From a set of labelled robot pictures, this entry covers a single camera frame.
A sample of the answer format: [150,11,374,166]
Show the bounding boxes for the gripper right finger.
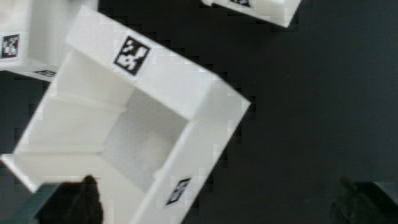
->
[330,177,398,224]

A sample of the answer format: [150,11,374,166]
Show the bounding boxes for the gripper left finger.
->
[11,176,106,224]

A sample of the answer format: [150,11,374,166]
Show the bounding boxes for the white drawer tray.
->
[0,9,251,224]

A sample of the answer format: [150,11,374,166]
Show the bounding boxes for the large white drawer housing box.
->
[0,0,100,81]

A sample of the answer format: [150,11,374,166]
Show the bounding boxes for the small white drawer with knob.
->
[202,0,303,27]

